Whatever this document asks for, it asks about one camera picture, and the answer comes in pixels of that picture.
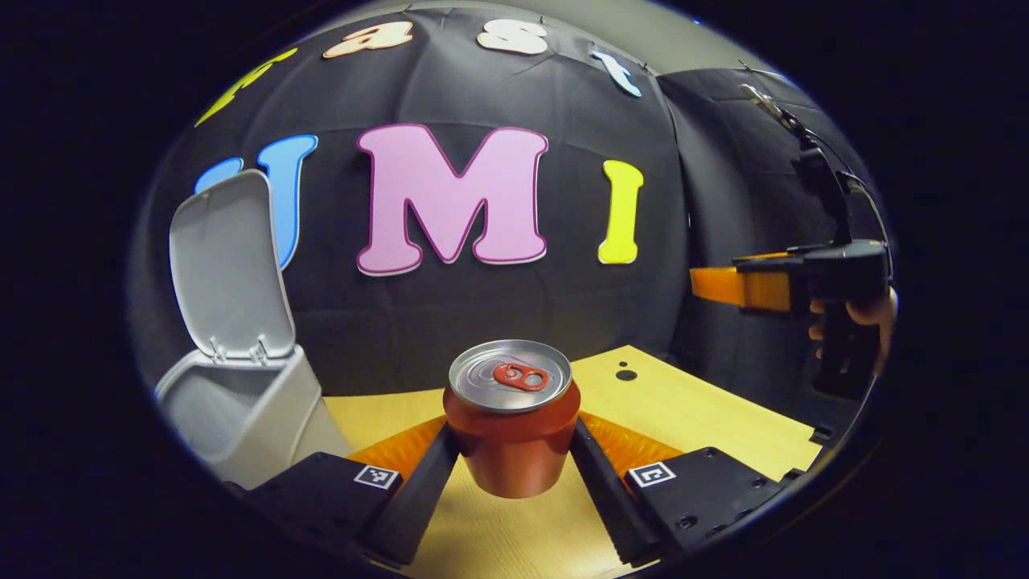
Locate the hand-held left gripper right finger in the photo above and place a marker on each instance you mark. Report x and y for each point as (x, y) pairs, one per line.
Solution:
(611, 498)

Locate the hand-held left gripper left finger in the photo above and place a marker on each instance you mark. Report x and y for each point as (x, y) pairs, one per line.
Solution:
(418, 490)

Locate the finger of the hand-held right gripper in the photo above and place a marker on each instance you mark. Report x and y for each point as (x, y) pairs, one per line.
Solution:
(748, 289)
(764, 258)

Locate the red pop can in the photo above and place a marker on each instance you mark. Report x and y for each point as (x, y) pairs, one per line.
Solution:
(510, 442)

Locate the white desktop garbage bin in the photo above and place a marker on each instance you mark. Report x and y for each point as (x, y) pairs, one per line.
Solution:
(229, 265)

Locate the wooden desktop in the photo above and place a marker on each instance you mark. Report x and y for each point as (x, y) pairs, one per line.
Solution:
(683, 410)

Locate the black backdrop cloth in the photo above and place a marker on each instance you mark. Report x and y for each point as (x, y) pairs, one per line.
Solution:
(514, 322)

